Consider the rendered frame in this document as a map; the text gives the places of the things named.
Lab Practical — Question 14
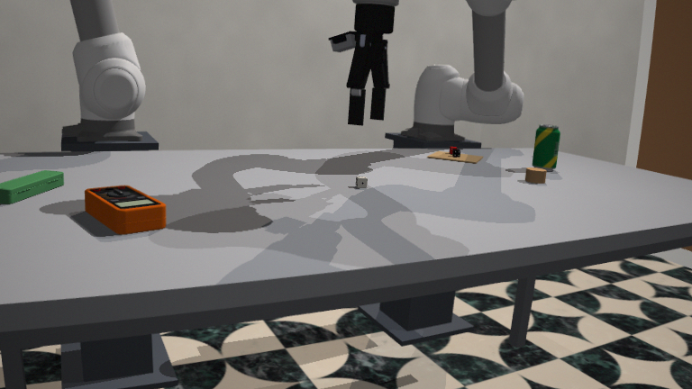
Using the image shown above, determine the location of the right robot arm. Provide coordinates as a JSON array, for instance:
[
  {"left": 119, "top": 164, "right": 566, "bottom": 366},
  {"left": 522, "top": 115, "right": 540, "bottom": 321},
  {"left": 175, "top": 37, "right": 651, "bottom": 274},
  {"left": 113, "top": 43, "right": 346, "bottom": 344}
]
[{"left": 62, "top": 0, "right": 145, "bottom": 141}]

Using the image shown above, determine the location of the orange digital multimeter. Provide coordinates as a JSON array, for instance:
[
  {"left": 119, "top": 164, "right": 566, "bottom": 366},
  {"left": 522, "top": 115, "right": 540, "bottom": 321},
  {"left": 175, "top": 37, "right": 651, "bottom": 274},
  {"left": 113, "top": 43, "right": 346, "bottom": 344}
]
[{"left": 85, "top": 185, "right": 166, "bottom": 234}]

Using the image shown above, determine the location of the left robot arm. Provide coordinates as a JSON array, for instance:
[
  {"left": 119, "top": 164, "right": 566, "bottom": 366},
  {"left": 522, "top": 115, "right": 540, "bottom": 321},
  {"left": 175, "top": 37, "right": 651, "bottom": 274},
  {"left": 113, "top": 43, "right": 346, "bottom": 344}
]
[{"left": 328, "top": 0, "right": 524, "bottom": 141}]

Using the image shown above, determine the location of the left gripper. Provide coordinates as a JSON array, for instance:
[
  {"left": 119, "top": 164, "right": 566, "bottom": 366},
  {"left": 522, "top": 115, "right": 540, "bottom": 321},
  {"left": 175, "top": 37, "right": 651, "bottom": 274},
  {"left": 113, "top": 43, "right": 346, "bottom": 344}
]
[{"left": 347, "top": 4, "right": 395, "bottom": 126}]

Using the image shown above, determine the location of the green soda can with yellow stripes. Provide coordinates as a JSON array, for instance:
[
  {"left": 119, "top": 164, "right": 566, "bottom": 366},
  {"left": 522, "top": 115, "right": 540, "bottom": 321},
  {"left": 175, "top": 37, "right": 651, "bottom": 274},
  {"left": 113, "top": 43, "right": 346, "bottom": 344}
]
[{"left": 533, "top": 124, "right": 560, "bottom": 171}]

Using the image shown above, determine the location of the tan square mat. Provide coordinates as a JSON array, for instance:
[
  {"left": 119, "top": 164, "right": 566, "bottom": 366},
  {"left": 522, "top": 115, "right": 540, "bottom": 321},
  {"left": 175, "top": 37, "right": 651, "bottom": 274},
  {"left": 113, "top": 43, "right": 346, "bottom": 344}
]
[{"left": 427, "top": 151, "right": 483, "bottom": 164}]

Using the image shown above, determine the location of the tan cylinder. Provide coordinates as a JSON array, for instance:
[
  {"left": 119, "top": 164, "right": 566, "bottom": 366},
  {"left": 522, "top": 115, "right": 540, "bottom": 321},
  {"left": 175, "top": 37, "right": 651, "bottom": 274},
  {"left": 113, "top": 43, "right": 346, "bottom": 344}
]
[{"left": 525, "top": 167, "right": 547, "bottom": 184}]

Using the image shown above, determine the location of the white die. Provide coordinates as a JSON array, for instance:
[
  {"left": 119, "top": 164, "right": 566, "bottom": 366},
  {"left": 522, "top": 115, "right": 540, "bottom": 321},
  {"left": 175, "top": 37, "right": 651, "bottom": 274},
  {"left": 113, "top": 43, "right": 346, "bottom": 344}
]
[{"left": 356, "top": 176, "right": 368, "bottom": 188}]

